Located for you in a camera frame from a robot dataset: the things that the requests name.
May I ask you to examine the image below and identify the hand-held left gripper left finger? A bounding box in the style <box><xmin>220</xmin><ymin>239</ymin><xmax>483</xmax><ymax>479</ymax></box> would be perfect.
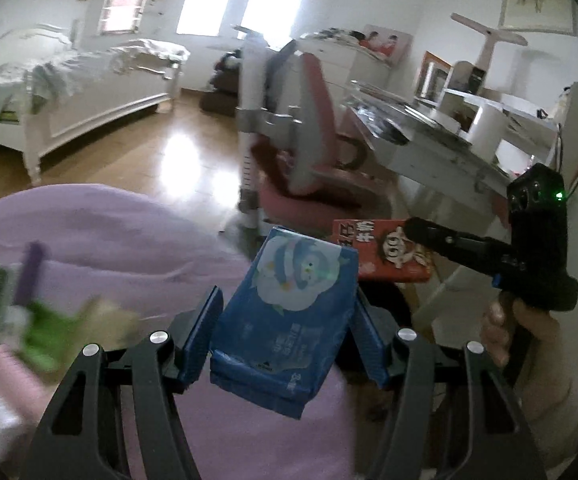
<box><xmin>21</xmin><ymin>285</ymin><xmax>224</xmax><ymax>480</ymax></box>

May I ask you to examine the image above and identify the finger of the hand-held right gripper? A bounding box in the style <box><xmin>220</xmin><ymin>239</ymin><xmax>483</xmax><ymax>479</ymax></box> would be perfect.
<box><xmin>404</xmin><ymin>216</ymin><xmax>516</xmax><ymax>281</ymax></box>

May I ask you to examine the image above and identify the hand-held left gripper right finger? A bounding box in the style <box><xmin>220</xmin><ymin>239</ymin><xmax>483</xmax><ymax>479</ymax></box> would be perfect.
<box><xmin>350</xmin><ymin>290</ymin><xmax>550</xmax><ymax>480</ymax></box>

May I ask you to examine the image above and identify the blue tissue packet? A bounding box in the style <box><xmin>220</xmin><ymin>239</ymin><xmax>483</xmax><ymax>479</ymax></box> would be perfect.
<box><xmin>209</xmin><ymin>225</ymin><xmax>360</xmax><ymax>420</ymax></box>

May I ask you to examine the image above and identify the red milk carton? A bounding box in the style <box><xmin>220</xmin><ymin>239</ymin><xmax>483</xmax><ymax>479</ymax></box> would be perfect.
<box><xmin>329</xmin><ymin>217</ymin><xmax>434</xmax><ymax>283</ymax></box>

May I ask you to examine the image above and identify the green snack packet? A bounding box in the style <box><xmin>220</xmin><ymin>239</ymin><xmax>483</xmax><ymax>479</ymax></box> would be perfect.
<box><xmin>21</xmin><ymin>300</ymin><xmax>100</xmax><ymax>375</ymax></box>

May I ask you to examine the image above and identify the person's right forearm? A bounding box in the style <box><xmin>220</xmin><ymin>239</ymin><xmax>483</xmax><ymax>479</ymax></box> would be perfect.
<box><xmin>513</xmin><ymin>310</ymin><xmax>578</xmax><ymax>467</ymax></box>

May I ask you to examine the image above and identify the person's right hand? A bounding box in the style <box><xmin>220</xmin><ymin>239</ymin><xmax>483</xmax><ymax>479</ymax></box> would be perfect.
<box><xmin>480</xmin><ymin>290</ymin><xmax>562</xmax><ymax>376</ymax></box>

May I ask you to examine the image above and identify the white desk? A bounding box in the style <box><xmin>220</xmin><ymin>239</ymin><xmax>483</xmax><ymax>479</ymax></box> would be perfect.
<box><xmin>344</xmin><ymin>80</ymin><xmax>570</xmax><ymax>321</ymax></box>

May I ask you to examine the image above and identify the beige paper wrapper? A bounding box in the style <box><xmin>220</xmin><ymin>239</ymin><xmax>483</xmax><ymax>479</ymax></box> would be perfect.
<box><xmin>81</xmin><ymin>297</ymin><xmax>140</xmax><ymax>347</ymax></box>

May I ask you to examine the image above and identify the white paper roll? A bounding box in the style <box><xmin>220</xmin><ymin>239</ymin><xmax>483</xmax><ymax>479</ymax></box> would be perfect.
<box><xmin>469</xmin><ymin>105</ymin><xmax>508</xmax><ymax>162</ymax></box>

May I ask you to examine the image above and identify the purple blanket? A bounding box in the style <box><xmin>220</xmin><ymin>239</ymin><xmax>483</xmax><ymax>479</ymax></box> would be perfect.
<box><xmin>0</xmin><ymin>184</ymin><xmax>354</xmax><ymax>480</ymax></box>

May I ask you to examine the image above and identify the white desk shelf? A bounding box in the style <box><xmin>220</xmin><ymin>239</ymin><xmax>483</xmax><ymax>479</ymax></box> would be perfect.
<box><xmin>441</xmin><ymin>60</ymin><xmax>560</xmax><ymax>157</ymax></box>

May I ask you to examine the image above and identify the orange framed picture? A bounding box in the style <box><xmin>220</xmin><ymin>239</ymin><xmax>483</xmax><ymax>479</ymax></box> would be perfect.
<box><xmin>414</xmin><ymin>51</ymin><xmax>454</xmax><ymax>106</ymax></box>

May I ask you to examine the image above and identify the purple wrapper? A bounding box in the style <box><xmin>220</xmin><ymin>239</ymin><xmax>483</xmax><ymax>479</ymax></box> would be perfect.
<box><xmin>14</xmin><ymin>241</ymin><xmax>50</xmax><ymax>309</ymax></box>

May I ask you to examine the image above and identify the pink desk chair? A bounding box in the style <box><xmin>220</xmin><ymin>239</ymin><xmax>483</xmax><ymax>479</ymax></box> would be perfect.
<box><xmin>236</xmin><ymin>25</ymin><xmax>400</xmax><ymax>233</ymax></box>

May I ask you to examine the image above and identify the white dresser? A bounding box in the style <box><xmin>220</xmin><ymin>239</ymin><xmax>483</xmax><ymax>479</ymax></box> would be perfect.
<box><xmin>299</xmin><ymin>30</ymin><xmax>390</xmax><ymax>98</ymax></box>

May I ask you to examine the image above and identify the framed photo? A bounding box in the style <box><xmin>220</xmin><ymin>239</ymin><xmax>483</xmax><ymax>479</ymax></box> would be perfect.
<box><xmin>356</xmin><ymin>24</ymin><xmax>414</xmax><ymax>66</ymax></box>

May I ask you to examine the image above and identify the white bed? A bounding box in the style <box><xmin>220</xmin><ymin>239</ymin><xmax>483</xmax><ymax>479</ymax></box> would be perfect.
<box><xmin>0</xmin><ymin>22</ymin><xmax>186</xmax><ymax>186</ymax></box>

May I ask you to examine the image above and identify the dark bag pile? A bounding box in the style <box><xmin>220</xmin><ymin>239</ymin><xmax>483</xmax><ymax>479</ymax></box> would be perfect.
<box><xmin>200</xmin><ymin>50</ymin><xmax>243</xmax><ymax>114</ymax></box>

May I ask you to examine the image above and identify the rumpled white bedding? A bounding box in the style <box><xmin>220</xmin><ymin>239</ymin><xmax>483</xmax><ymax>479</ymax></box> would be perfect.
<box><xmin>0</xmin><ymin>25</ymin><xmax>190</xmax><ymax>111</ymax></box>

